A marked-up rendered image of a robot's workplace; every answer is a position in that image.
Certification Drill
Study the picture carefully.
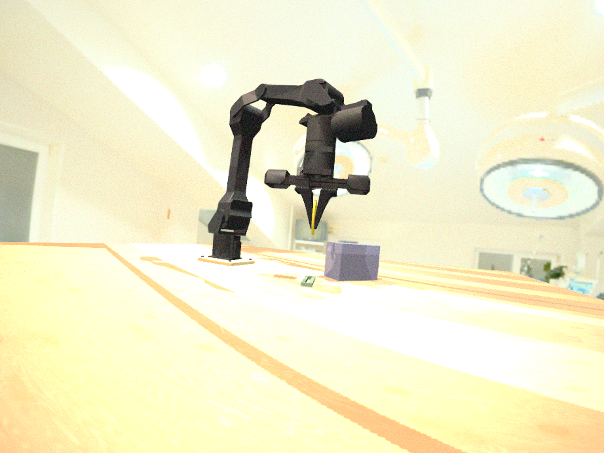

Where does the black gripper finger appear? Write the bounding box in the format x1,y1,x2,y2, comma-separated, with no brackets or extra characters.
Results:
294,187,313,228
314,189,338,229

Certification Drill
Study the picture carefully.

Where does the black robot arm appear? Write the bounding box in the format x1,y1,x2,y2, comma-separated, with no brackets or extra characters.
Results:
208,79,378,261

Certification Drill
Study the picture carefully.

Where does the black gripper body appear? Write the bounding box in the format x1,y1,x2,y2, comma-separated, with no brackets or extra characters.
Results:
264,140,371,195

